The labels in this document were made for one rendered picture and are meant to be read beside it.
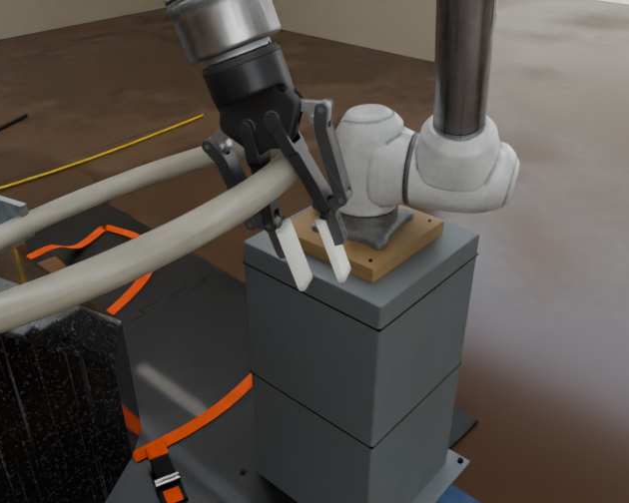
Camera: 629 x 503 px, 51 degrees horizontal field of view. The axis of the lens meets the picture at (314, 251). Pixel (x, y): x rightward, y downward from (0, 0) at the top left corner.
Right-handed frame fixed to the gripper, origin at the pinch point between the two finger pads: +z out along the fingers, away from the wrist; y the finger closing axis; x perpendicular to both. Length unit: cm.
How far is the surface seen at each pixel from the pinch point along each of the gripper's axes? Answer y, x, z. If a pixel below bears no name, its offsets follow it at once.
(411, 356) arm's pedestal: 17, -70, 55
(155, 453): 102, -75, 76
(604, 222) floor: -34, -272, 117
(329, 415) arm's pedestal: 39, -65, 65
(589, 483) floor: -10, -104, 126
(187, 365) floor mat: 112, -118, 73
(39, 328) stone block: 80, -39, 16
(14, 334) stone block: 80, -33, 14
